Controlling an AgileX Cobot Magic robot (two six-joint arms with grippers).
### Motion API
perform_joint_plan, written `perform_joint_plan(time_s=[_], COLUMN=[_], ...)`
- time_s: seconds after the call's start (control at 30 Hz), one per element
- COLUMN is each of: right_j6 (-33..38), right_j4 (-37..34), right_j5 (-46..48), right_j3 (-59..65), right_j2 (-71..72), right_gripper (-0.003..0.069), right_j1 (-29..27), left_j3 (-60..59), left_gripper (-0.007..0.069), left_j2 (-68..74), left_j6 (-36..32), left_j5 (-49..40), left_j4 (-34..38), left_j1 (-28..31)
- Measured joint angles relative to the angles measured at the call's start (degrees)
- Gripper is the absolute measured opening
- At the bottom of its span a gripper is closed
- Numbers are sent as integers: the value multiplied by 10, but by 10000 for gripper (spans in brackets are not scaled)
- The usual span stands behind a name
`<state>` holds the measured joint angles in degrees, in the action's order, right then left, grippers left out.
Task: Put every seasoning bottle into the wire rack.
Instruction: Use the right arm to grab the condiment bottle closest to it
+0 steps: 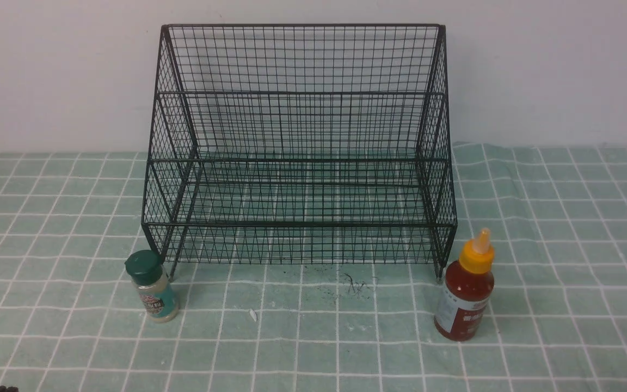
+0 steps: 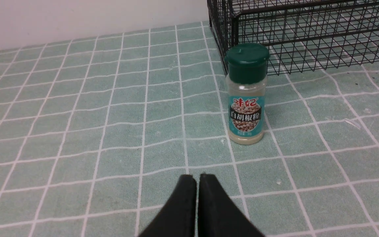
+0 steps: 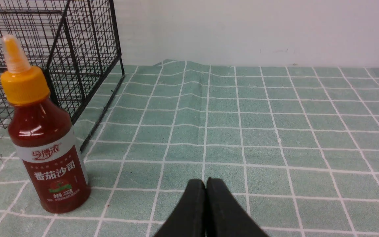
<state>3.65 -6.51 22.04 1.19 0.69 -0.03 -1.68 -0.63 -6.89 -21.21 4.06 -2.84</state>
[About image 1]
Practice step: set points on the red sauce bottle yellow cap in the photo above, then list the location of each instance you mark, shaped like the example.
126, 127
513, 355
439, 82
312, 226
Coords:
468, 284

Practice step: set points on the green lid spice jar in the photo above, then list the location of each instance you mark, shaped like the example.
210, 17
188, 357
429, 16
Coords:
148, 276

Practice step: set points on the green checkered tablecloth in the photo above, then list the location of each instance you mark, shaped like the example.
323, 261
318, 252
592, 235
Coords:
70, 320

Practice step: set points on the black object at edge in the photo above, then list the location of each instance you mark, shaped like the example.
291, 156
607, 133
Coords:
8, 388

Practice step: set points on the black wire mesh rack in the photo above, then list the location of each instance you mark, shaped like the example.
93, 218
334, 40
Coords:
301, 144

